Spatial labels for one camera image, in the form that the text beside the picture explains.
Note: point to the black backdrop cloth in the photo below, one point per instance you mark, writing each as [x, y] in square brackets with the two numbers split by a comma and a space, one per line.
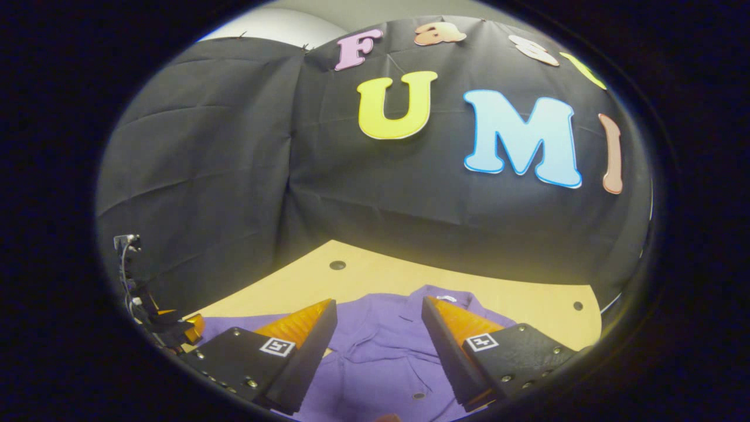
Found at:
[234, 176]

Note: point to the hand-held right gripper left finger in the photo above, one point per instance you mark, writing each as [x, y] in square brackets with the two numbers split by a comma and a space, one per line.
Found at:
[310, 358]

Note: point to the purple button shirt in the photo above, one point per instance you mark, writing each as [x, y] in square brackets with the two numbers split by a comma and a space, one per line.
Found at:
[381, 351]

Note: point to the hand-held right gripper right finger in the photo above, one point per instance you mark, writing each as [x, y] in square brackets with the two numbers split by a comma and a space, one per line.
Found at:
[448, 358]

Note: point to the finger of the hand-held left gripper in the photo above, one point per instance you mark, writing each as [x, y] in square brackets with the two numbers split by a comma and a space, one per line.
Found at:
[190, 328]

